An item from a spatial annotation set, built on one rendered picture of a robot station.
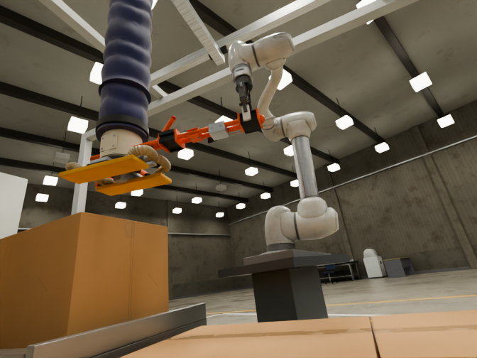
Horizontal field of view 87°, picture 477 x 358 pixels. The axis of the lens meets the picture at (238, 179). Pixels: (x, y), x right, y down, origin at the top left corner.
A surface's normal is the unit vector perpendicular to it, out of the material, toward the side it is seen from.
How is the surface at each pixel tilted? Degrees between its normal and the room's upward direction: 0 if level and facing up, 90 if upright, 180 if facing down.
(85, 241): 90
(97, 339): 90
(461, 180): 90
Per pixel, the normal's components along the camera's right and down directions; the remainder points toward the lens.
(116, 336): 0.90, -0.25
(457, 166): -0.74, -0.17
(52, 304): -0.46, -0.28
